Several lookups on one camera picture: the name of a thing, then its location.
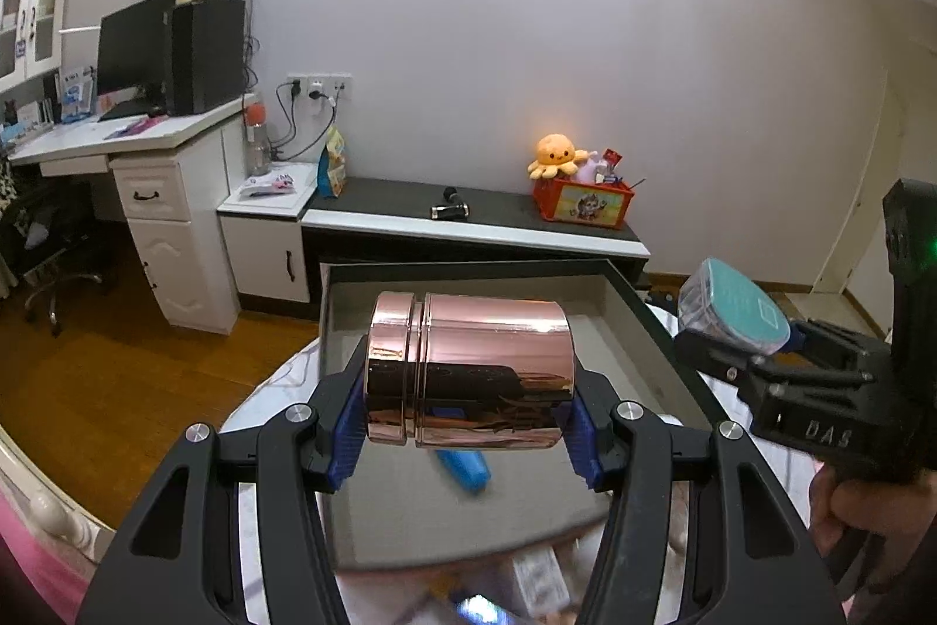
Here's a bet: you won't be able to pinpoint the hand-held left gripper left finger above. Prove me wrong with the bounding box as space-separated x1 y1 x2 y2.
77 334 373 625

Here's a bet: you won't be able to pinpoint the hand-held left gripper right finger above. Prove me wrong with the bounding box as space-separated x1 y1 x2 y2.
560 370 854 625

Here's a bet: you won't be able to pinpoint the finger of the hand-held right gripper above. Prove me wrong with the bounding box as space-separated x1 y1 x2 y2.
673 332 770 393
786 317 892 378

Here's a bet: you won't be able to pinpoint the teal round clear case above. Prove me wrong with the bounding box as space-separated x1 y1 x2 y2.
677 257 795 357

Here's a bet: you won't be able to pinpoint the rose gold metal canister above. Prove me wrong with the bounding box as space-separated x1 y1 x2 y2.
366 292 573 450

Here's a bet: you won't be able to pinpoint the pink box with dark rim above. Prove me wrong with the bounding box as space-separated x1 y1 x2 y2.
317 257 717 573

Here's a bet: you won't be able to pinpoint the person's right hand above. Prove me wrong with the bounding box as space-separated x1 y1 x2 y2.
807 467 898 597

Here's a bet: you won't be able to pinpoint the blue highlighter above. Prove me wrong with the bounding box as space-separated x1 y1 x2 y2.
435 448 490 493

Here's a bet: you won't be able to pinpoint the red printed toy box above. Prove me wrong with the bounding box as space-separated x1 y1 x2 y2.
533 175 637 231

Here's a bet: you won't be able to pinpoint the small white cabinet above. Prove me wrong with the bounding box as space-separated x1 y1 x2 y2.
217 165 319 304

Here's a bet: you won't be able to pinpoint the pink plush toy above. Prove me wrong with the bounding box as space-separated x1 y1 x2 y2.
572 151 608 185

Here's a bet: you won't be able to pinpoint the low dark-topped bench cabinet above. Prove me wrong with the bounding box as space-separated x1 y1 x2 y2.
302 175 651 304

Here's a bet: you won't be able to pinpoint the black dumbbell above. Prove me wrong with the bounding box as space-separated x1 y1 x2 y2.
430 187 470 222

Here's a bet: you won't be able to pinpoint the orange octopus plush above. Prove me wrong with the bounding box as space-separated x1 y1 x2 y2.
527 134 590 181

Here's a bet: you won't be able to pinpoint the pink white packet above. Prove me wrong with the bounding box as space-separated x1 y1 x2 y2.
241 171 297 199

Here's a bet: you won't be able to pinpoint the blue yellow snack bag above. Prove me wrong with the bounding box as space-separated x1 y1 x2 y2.
316 127 348 199

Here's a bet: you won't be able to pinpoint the white desk with drawers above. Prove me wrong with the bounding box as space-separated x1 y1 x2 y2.
7 93 259 334

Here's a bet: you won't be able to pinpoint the cream wooden bedpost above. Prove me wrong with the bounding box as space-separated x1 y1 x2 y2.
22 489 100 563

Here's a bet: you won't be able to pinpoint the clear bottle with orange cap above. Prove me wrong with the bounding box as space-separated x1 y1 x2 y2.
245 96 273 178

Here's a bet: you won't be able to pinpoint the pink blanket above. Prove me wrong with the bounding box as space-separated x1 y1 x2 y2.
0 479 96 625

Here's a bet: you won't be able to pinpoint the black office chair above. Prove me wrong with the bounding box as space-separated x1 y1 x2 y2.
0 167 107 337

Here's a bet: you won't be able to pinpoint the pink paper sheets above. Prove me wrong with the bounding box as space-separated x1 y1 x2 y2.
102 116 169 141

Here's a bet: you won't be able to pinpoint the black white patterned jacket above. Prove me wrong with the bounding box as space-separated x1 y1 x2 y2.
0 160 26 300

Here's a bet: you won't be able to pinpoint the black computer tower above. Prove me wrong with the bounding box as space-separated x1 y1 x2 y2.
170 0 246 117

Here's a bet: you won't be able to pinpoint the blue white box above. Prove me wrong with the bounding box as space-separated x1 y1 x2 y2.
59 64 98 124

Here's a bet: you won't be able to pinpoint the black computer monitor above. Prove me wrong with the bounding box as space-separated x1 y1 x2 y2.
97 0 184 118

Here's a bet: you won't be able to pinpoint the white glass-door cupboard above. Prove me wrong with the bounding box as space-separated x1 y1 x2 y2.
0 0 74 91

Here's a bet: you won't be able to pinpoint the black power cable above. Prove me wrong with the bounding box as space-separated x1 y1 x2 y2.
267 81 303 161

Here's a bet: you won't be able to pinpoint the white wall power outlet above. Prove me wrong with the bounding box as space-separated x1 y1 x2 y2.
287 74 354 103

